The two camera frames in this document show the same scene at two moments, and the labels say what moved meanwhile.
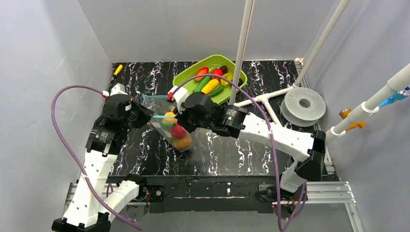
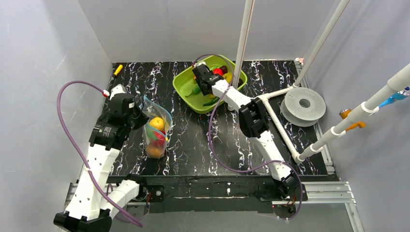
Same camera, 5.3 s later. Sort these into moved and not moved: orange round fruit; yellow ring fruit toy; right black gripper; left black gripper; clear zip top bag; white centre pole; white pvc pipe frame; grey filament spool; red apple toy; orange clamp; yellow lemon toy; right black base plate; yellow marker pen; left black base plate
Moved: right black gripper; orange round fruit; red apple toy; yellow lemon toy; clear zip top bag
Not moved: white pvc pipe frame; left black base plate; yellow ring fruit toy; orange clamp; white centre pole; yellow marker pen; grey filament spool; left black gripper; right black base plate
